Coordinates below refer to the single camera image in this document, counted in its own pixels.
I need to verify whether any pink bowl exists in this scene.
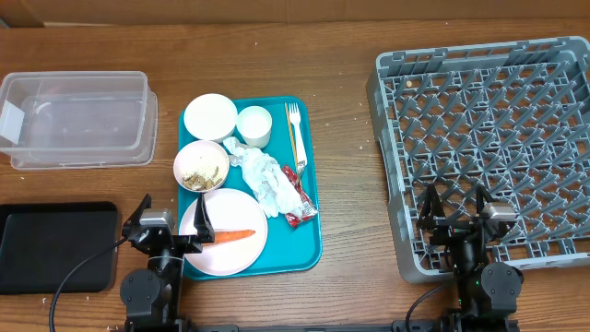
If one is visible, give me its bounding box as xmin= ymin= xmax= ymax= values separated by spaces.
xmin=173 ymin=140 xmax=230 ymax=193

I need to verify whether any white bowl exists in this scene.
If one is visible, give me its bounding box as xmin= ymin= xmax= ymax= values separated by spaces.
xmin=183 ymin=93 xmax=238 ymax=143

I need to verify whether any orange carrot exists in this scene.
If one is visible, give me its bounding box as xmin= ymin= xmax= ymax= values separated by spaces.
xmin=203 ymin=230 xmax=256 ymax=246

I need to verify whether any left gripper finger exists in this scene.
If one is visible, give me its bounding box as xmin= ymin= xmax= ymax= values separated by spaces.
xmin=194 ymin=194 xmax=215 ymax=243
xmin=124 ymin=194 xmax=152 ymax=227

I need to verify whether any clear plastic bin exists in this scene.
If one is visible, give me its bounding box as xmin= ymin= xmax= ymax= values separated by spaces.
xmin=1 ymin=71 xmax=158 ymax=170

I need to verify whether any large pink plate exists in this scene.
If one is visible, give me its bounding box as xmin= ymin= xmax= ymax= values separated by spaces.
xmin=185 ymin=188 xmax=268 ymax=277

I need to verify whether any wooden chopstick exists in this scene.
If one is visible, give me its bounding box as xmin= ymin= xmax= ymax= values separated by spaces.
xmin=285 ymin=103 xmax=299 ymax=176

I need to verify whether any white napkin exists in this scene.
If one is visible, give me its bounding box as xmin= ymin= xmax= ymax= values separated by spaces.
xmin=223 ymin=136 xmax=301 ymax=218

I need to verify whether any grey dishwasher rack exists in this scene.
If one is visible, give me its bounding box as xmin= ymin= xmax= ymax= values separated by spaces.
xmin=366 ymin=36 xmax=589 ymax=283

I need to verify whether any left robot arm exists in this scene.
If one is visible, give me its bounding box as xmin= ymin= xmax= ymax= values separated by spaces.
xmin=120 ymin=196 xmax=215 ymax=332

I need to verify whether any black tray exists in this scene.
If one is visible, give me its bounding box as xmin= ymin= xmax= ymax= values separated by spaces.
xmin=1 ymin=202 xmax=121 ymax=295

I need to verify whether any red snack wrapper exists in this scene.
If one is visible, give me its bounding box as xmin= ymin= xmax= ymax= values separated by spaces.
xmin=282 ymin=165 xmax=318 ymax=229

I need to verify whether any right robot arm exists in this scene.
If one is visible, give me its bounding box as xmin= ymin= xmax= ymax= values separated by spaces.
xmin=405 ymin=184 xmax=524 ymax=332

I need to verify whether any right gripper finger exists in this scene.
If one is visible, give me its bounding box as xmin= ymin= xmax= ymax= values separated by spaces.
xmin=476 ymin=184 xmax=494 ymax=217
xmin=418 ymin=184 xmax=445 ymax=226

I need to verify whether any teal plastic tray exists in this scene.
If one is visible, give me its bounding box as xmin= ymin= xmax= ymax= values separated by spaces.
xmin=177 ymin=96 xmax=323 ymax=280

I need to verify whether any pale green cup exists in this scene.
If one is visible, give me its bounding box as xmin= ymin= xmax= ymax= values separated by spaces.
xmin=236 ymin=106 xmax=273 ymax=148

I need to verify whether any white plastic fork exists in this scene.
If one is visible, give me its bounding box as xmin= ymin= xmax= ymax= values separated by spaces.
xmin=288 ymin=103 xmax=308 ymax=176

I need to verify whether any nuts and rice pile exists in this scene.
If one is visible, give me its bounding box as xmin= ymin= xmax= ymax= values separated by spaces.
xmin=182 ymin=166 xmax=221 ymax=191

